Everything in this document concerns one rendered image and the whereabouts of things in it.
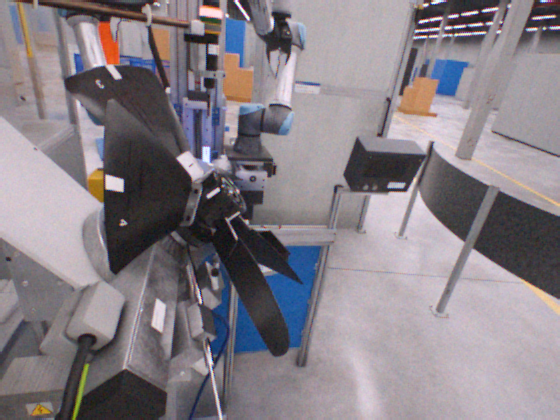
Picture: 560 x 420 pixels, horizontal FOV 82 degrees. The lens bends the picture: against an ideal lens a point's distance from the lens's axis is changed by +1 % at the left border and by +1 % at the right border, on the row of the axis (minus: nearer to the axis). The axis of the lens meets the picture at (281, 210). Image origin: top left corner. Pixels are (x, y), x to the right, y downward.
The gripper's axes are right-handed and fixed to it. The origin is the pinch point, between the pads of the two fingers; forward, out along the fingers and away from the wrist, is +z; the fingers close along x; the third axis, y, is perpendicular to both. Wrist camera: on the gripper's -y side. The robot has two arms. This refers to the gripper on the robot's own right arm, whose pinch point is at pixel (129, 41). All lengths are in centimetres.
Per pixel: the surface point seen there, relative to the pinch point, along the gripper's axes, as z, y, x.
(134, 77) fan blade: 5.6, -46.7, -9.0
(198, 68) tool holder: 2, -54, -23
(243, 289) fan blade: 42, -75, -32
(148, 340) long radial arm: 36, -92, -16
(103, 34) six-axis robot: 6, 349, 93
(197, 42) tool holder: -3, -55, -22
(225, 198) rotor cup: 25, -66, -28
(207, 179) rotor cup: 23, -62, -25
